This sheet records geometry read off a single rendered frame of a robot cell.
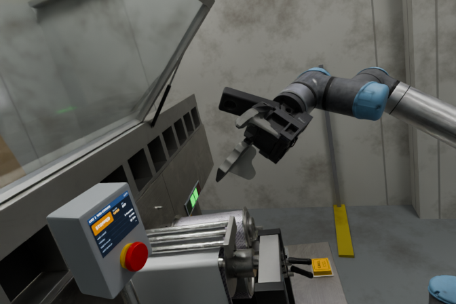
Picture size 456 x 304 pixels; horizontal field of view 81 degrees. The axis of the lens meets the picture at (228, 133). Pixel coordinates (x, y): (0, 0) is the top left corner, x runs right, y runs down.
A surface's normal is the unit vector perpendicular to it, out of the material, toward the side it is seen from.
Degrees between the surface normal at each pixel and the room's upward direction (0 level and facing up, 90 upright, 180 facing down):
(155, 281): 90
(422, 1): 90
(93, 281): 90
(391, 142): 90
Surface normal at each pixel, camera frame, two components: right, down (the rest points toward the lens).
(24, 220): 0.96, -0.18
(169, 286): -0.14, 0.30
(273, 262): -0.22, -0.94
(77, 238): -0.35, 0.33
